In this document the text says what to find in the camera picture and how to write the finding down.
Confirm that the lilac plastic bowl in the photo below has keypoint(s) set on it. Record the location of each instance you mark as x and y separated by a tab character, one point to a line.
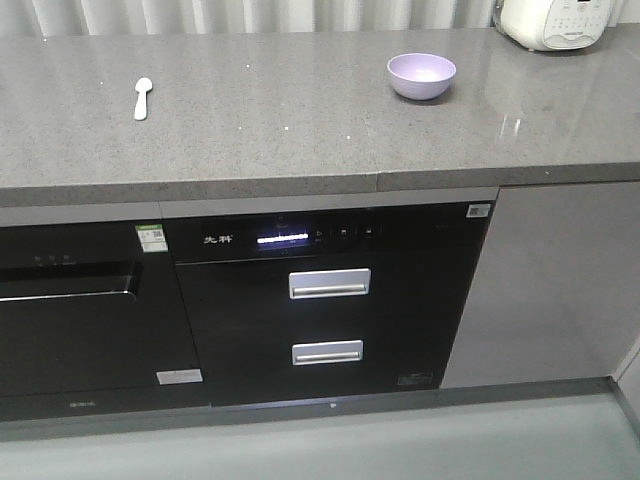
420	76

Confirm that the pale green plastic spoon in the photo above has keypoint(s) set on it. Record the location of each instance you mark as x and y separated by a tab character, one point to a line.
142	87

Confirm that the black disinfection cabinet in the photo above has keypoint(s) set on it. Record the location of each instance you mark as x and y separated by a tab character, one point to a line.
233	272

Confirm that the white rice cooker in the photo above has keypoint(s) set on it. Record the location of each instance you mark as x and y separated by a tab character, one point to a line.
552	25

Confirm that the white pleated curtain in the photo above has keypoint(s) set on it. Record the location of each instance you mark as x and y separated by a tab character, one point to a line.
142	17

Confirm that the upper silver drawer handle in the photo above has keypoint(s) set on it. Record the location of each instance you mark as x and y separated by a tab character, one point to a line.
329	283

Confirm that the silver drawer handle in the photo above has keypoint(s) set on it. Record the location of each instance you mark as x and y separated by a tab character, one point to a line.
329	283
327	352

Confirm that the lower silver drawer handle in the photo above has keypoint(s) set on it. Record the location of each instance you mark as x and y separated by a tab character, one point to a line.
327	352

